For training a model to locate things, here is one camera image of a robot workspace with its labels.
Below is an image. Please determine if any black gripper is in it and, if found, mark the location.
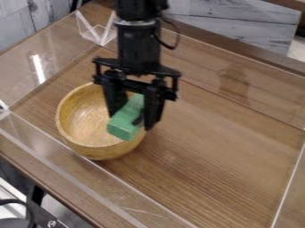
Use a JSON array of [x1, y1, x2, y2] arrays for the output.
[[92, 20, 180, 131]]

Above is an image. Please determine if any green rectangular block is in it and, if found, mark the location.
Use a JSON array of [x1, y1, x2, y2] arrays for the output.
[[105, 94, 144, 142]]

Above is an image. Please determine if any brown wooden bowl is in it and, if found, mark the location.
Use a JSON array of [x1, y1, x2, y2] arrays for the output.
[[54, 83, 145, 160]]

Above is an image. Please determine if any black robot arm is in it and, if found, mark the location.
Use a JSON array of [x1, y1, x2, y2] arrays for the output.
[[92, 0, 180, 129]]

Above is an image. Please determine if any black table leg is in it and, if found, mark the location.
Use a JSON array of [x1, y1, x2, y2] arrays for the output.
[[26, 185, 46, 206]]

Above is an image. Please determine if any clear acrylic corner bracket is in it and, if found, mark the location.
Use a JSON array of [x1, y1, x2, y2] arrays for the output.
[[74, 11, 116, 46]]

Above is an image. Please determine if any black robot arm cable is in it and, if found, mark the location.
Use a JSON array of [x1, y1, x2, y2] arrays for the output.
[[152, 16, 180, 51]]

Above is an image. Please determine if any clear acrylic tray wall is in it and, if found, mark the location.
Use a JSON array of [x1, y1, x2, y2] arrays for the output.
[[0, 107, 196, 228]]

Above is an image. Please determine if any black cable under table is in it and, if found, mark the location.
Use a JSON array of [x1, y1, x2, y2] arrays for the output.
[[0, 198, 38, 228]]

